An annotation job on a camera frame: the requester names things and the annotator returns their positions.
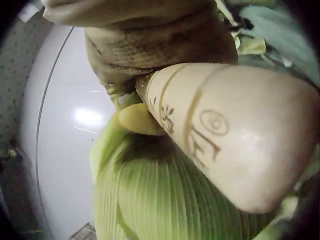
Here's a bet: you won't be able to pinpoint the person's right hand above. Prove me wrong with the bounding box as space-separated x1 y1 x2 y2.
42 0 238 136

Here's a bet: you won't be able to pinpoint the person's right fingers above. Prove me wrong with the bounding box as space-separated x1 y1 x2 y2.
118 103 167 136

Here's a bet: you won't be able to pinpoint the wooden knife handle with markings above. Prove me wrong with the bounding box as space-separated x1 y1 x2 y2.
135 62 320 213

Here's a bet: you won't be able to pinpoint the green ribbed vegetable husk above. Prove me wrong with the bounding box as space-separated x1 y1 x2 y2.
89 117 278 240

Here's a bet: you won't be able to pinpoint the teal cloth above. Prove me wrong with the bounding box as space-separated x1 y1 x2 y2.
239 6 319 80

